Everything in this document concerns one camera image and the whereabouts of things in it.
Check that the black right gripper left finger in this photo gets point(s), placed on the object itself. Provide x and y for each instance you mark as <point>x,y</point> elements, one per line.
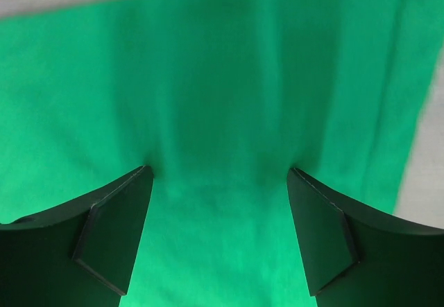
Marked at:
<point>79,253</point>

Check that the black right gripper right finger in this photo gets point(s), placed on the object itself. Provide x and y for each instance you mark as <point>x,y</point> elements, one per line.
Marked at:
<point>356,255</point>

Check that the green t shirt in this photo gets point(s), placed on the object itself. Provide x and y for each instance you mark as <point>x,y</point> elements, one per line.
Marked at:
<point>220,98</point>

